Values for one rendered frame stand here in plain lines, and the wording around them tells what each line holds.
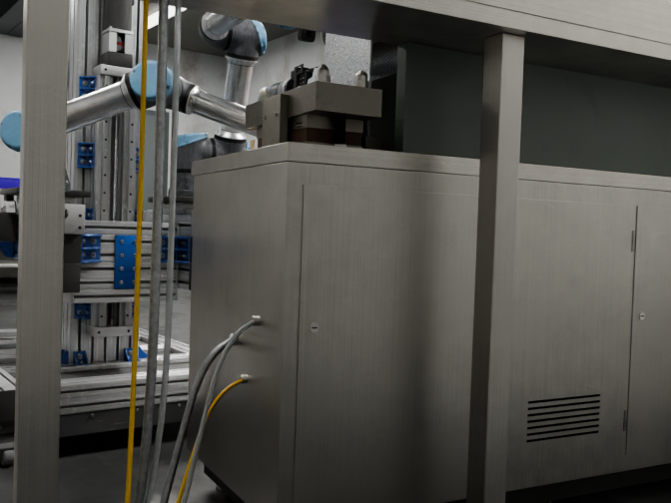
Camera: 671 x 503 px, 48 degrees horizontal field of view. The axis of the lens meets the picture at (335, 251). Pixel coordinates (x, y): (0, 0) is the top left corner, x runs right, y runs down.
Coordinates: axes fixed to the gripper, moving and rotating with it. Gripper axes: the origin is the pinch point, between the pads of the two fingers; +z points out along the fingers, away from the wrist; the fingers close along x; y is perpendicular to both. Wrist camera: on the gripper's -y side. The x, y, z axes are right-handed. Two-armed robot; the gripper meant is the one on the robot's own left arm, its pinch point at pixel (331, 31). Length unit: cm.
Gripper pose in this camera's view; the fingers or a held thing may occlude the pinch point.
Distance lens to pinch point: 208.4
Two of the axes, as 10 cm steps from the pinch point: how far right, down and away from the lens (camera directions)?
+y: 3.3, -7.4, -5.9
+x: 8.8, 0.1, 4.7
